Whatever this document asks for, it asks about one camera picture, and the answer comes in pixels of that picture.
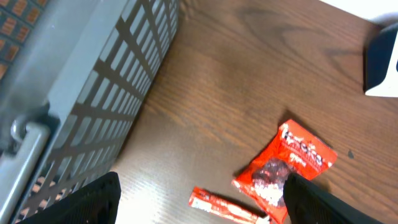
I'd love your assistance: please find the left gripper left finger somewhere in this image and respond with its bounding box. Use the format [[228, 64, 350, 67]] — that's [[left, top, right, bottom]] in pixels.
[[20, 172, 121, 224]]

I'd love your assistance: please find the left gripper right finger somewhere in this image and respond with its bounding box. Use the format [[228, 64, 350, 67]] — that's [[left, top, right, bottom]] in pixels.
[[283, 173, 381, 224]]

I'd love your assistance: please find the red snack bag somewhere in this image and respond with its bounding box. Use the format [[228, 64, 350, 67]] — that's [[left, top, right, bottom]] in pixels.
[[232, 119, 338, 223]]

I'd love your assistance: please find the red stick packet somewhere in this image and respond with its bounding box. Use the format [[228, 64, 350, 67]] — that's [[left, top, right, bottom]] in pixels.
[[188, 187, 271, 224]]

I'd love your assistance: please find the white barcode scanner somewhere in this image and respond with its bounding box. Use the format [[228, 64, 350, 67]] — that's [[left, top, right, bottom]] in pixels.
[[364, 23, 397, 98]]

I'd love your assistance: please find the grey plastic mesh basket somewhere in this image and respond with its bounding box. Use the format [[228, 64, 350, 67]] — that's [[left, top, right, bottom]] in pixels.
[[1, 0, 180, 223]]

